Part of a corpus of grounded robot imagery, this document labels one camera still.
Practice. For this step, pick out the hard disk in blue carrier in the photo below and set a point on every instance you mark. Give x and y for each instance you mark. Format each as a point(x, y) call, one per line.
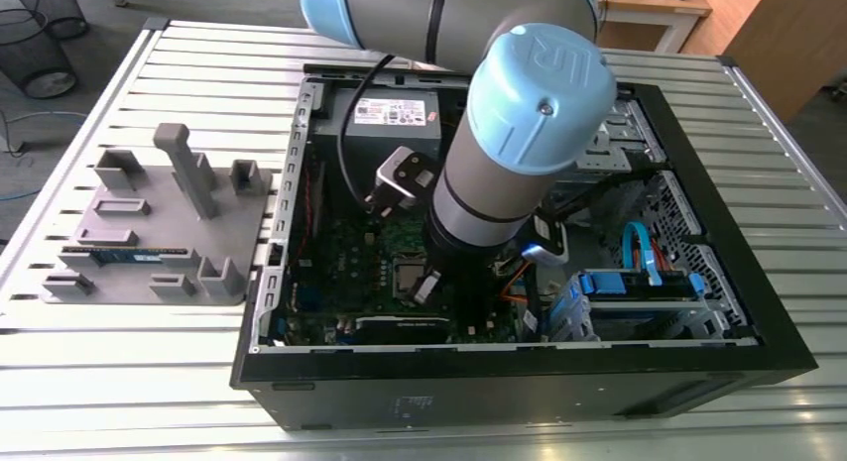
point(603, 282)

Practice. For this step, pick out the black PC case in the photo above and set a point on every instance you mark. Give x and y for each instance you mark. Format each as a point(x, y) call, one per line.
point(464, 391)

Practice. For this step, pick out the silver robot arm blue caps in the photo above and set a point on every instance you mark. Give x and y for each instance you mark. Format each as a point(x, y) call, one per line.
point(502, 134)

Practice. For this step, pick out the black RAM slot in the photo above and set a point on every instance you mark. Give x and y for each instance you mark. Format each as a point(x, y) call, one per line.
point(469, 329)
point(489, 322)

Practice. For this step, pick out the wooden desk white legs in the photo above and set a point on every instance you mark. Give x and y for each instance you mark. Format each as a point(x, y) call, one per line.
point(661, 5)

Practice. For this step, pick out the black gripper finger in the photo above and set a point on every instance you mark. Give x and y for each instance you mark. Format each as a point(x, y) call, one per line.
point(425, 288)

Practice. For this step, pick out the black mesh wastebasket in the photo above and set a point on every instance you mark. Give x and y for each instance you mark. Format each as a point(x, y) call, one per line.
point(33, 54)
point(70, 30)

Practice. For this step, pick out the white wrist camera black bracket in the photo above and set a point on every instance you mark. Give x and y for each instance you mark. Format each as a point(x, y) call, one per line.
point(397, 176)

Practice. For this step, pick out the grey metal disk bay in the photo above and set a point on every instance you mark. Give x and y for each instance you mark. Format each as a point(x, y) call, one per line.
point(648, 306)

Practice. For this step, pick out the wooden cabinet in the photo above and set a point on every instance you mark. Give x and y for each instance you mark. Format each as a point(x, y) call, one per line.
point(787, 44)

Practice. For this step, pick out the white power supply label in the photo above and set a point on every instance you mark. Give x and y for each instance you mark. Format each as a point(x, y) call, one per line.
point(390, 111)

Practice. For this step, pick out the grey metal drive cage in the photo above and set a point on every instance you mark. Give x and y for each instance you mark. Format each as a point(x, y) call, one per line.
point(628, 158)

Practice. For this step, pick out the RAM stick blue label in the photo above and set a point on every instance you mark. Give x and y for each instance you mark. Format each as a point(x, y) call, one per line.
point(126, 257)

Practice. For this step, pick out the grey parts rack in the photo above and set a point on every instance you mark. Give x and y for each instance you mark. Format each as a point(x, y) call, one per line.
point(172, 233)

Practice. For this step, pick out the green motherboard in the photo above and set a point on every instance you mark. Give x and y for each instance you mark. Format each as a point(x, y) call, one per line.
point(343, 263)

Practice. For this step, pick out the silver CPU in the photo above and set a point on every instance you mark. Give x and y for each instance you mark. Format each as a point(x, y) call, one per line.
point(406, 277)

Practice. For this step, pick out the grey power supply unit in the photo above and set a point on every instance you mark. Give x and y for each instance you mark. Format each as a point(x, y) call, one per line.
point(370, 131)

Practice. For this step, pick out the CPU socket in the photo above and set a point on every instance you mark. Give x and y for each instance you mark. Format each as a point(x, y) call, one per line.
point(405, 297)

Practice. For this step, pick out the black graphics card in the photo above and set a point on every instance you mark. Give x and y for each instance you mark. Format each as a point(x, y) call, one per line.
point(397, 330)

